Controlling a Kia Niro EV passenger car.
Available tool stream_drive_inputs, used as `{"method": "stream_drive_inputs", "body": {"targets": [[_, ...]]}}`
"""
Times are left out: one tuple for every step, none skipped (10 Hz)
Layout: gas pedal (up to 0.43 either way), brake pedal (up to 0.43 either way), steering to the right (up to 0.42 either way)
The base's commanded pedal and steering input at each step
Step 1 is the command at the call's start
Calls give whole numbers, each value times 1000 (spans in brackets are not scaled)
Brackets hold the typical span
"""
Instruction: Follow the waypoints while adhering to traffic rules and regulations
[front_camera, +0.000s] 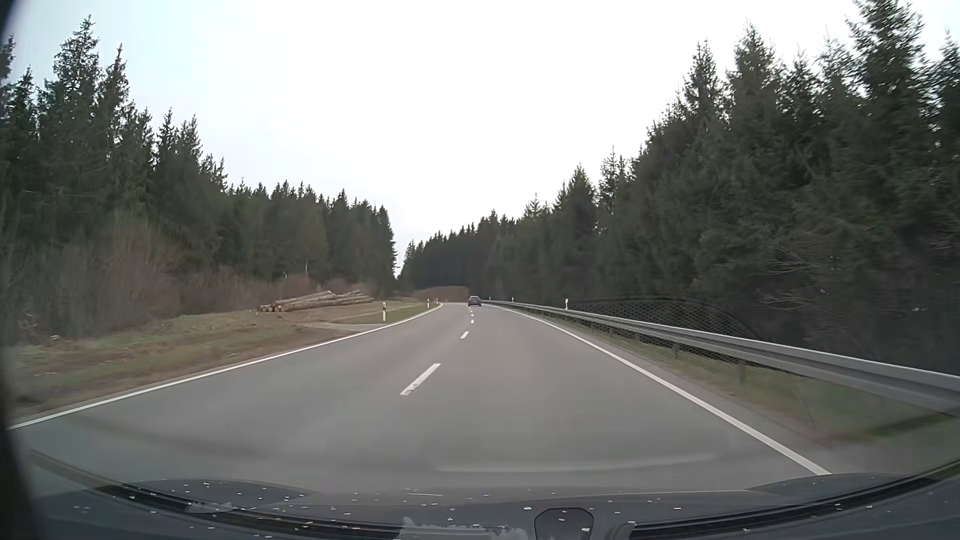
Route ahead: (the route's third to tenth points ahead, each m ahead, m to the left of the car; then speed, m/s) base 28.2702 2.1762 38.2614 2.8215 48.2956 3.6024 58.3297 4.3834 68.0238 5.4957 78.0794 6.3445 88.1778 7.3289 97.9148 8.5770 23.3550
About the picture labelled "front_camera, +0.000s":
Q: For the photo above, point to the dark conifer wood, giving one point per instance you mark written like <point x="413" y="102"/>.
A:
<point x="750" y="210"/>
<point x="112" y="195"/>

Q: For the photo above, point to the grass verge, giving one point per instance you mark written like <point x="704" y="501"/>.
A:
<point x="780" y="397"/>
<point x="165" y="349"/>

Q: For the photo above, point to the grey asphalt road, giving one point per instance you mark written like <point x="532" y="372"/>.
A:
<point x="525" y="405"/>

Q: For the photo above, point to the grey metal guard rail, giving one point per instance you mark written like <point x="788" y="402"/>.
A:
<point x="787" y="358"/>

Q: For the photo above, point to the pile of logs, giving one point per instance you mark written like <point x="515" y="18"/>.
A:
<point x="319" y="301"/>

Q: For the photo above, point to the bare brown bushes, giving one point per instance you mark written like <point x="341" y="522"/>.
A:
<point x="442" y="293"/>

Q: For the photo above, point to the car's own bonnet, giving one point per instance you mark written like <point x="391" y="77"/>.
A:
<point x="480" y="510"/>

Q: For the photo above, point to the road markings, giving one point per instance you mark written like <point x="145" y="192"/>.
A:
<point x="420" y="379"/>

